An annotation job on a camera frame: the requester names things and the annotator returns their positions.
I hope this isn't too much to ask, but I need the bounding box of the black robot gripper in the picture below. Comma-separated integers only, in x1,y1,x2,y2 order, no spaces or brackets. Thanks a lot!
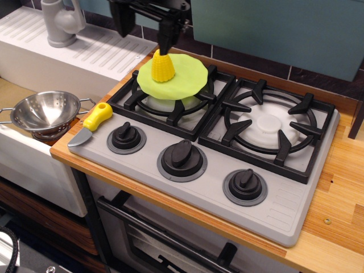
109,1,191,55

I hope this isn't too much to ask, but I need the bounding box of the yellow handled toy knife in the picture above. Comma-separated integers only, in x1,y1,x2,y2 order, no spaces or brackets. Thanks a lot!
67,102,113,147

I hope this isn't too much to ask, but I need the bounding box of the yellow toy corn cob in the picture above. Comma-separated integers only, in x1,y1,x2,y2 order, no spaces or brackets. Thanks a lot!
151,49,175,82

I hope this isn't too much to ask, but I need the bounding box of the green round toy plate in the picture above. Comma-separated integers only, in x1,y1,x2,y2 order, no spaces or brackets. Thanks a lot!
137,53,208,100

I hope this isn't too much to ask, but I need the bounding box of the white left burner disc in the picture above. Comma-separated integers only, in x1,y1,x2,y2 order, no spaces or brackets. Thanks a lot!
141,96,209,115

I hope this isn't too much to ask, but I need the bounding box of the white burner disc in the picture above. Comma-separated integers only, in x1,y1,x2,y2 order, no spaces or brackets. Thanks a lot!
141,96,209,115
230,102,307,149

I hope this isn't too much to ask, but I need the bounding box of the grey toy faucet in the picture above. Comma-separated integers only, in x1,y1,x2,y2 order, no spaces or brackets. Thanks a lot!
41,0,86,48

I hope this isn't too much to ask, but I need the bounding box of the black left burner grate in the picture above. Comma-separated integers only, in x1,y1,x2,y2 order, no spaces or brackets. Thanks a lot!
107,65,236,141

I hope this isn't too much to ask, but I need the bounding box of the black burner grate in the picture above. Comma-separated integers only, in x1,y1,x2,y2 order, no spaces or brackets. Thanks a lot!
198,78,340,184
107,65,236,141

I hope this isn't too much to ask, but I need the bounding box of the black left stove knob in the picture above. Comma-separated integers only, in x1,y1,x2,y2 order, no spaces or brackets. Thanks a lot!
107,122,147,155

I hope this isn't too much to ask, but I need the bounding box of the black stove knob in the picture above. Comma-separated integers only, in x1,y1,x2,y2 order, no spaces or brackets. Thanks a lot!
222,169,268,207
157,139,208,183
107,122,147,155

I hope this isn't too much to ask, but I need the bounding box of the black middle stove knob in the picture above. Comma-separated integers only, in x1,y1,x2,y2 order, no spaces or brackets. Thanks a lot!
157,139,208,183

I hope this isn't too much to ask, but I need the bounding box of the white right burner disc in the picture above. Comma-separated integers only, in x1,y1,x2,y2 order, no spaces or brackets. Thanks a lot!
230,102,307,149

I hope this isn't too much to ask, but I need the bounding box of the black right burner grate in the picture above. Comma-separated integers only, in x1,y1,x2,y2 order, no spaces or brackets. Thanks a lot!
198,78,340,184

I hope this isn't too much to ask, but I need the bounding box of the black right stove knob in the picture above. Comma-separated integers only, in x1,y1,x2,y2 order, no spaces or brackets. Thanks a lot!
222,169,268,207

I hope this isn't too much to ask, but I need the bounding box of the toy oven door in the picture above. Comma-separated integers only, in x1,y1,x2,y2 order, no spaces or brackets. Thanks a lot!
95,191,264,272

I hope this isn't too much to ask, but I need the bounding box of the grey toy stove top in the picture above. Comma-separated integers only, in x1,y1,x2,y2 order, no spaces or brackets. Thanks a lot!
68,71,341,247

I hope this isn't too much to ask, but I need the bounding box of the steel colander with handles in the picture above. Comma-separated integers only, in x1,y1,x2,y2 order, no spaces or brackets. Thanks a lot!
1,91,95,141

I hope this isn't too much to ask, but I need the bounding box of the dark wooden post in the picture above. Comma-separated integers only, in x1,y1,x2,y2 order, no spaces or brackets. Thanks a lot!
348,101,363,139

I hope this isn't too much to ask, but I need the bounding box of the black braided cable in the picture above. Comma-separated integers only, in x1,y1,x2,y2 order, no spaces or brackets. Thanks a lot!
0,226,20,273

